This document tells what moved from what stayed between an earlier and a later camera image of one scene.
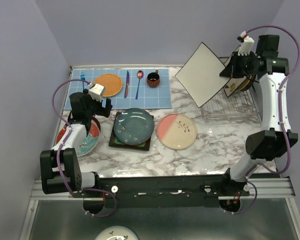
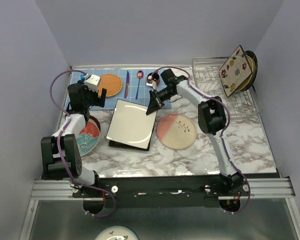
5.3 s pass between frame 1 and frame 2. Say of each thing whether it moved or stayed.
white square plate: moved
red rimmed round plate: stayed
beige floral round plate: stayed
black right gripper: moved
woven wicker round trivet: stayed
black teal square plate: stayed
